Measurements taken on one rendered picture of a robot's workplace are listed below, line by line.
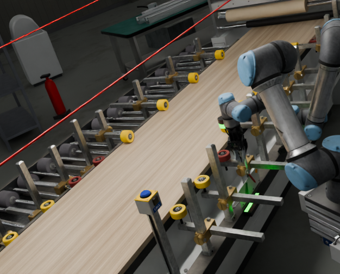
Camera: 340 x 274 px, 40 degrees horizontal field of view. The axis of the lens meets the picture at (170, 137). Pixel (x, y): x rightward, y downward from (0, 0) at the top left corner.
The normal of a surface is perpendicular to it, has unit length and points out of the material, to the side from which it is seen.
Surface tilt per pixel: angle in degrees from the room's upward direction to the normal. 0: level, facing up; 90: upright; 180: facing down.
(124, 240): 0
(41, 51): 90
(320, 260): 0
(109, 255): 0
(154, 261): 90
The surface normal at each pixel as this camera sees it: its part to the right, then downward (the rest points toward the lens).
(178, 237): 0.82, 0.02
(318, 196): -0.28, -0.86
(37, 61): 0.42, 0.29
